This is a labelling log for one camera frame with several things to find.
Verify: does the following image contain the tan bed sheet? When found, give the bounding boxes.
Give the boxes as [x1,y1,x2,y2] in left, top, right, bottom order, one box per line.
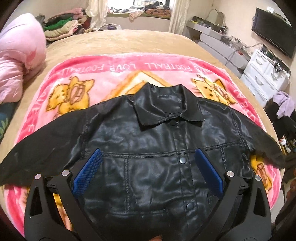
[0,29,280,209]

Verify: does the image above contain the clothes on window sill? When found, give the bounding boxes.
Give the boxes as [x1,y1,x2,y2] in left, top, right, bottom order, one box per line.
[107,0,171,22]

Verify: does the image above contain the pile of folded clothes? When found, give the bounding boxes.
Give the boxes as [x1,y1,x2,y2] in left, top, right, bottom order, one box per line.
[36,8,92,44]

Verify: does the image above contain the cream curtain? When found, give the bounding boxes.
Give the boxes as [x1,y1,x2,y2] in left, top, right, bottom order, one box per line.
[86,0,108,31]
[168,0,190,35]

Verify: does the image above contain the black leather jacket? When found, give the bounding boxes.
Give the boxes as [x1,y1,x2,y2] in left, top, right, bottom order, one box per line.
[1,83,285,240]

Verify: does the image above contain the pink quilt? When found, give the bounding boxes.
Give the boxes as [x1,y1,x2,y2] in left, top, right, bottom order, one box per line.
[1,13,46,103]

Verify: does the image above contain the black wall television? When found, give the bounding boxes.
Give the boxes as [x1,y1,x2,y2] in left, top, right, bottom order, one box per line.
[251,8,295,58]

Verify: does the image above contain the lilac cloth on chair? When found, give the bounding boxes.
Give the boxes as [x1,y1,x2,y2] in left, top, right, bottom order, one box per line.
[273,91,295,119]

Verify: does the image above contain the grey dressing table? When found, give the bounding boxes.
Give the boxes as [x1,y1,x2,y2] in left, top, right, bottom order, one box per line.
[186,16,250,78]

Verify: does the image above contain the white drawer cabinet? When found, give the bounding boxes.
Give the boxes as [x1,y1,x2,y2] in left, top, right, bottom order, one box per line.
[240,50,290,107]

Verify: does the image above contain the pink cartoon cat blanket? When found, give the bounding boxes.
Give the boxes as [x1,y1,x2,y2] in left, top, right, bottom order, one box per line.
[4,52,282,237]

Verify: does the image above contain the left cream curtain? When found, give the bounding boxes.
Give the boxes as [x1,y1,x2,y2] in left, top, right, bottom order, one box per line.
[86,0,108,31]

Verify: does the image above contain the right cream curtain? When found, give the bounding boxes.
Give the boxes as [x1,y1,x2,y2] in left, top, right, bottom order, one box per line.
[168,0,190,35]

